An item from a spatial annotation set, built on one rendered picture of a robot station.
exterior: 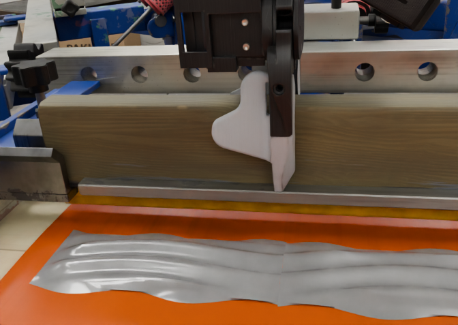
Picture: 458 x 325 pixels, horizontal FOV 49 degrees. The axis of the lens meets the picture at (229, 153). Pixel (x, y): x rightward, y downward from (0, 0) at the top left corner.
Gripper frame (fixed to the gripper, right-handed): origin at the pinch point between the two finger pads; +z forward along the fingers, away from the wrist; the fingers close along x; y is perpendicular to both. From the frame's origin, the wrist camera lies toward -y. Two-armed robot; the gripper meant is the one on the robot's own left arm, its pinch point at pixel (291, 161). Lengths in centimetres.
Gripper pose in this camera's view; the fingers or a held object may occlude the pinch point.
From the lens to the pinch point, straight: 40.3
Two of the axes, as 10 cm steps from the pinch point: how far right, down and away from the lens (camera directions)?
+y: -9.8, -0.2, 2.0
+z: 0.7, 9.0, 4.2
